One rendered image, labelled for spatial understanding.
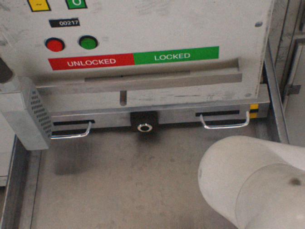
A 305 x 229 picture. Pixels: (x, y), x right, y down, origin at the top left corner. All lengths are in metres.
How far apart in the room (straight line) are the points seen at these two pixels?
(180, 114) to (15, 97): 0.37
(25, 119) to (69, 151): 0.23
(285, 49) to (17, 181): 0.77
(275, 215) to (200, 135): 0.54
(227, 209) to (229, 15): 0.34
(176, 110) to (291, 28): 0.41
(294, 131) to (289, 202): 1.13
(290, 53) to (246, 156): 0.73
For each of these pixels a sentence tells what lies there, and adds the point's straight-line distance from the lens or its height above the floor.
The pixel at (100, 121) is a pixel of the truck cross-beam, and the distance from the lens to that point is 1.04.
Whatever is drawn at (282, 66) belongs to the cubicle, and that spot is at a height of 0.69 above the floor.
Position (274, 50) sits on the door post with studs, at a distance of 1.32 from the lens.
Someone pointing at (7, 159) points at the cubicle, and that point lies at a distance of 1.81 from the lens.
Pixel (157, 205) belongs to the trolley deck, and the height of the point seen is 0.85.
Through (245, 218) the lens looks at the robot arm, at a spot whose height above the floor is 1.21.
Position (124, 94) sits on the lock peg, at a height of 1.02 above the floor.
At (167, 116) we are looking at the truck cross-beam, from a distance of 1.02.
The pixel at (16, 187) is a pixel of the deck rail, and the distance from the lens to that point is 1.03.
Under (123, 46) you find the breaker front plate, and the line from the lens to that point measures 0.86.
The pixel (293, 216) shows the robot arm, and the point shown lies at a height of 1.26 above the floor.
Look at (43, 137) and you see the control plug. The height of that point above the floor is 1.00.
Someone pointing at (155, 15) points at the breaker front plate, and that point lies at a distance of 0.80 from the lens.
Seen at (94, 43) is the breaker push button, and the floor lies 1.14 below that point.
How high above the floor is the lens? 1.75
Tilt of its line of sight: 56 degrees down
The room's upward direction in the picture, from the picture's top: 10 degrees counter-clockwise
